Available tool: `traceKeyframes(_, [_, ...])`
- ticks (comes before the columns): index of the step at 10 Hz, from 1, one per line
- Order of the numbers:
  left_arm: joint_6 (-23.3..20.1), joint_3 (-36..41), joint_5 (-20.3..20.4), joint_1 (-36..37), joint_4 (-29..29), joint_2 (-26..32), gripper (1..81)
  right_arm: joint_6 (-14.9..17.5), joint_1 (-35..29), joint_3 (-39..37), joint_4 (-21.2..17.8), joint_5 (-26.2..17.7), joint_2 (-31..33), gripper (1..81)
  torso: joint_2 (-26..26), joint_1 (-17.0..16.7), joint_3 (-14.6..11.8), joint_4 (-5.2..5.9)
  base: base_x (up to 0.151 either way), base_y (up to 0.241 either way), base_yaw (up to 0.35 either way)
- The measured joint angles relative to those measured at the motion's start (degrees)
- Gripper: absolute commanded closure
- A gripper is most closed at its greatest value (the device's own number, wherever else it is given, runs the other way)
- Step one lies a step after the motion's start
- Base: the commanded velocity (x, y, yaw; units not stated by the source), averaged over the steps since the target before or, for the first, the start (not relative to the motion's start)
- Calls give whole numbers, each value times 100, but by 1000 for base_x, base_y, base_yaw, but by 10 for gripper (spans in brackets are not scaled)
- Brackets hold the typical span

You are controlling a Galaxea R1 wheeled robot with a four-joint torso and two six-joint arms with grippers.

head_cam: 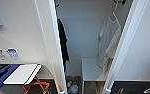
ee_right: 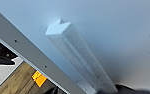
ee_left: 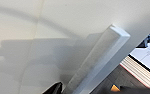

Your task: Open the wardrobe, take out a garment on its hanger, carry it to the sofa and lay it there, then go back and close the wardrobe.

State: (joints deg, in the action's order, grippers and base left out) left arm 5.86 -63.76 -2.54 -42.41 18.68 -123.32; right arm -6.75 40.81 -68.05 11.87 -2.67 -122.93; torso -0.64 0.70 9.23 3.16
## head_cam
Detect black hanging garment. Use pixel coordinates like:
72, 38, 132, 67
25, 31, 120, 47
56, 18, 71, 73

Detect white wardrobe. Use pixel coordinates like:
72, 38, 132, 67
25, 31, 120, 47
32, 0, 149, 94

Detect white inner shelf box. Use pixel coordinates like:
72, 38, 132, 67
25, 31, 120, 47
81, 57, 109, 83

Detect white hanging shirt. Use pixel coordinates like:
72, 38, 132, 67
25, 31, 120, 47
96, 15, 124, 73

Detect mesh storage basket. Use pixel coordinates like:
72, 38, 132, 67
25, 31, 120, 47
65, 75, 82, 94

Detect white round item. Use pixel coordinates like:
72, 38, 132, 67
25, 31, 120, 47
71, 84, 80, 94

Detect black wardrobe hook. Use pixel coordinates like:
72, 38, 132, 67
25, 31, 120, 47
113, 0, 126, 6
54, 2, 61, 9

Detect white clothes hanger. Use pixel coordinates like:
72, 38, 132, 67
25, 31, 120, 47
108, 3, 122, 25

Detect white flat board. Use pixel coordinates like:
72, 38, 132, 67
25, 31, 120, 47
3, 63, 43, 85

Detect blue plastic tray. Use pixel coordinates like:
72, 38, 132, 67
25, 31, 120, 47
0, 64, 21, 92

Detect orange metal frame stand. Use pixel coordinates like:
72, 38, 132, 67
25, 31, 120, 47
22, 75, 52, 94

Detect white wall sign blue print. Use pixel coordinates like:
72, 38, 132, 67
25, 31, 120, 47
5, 48, 21, 61

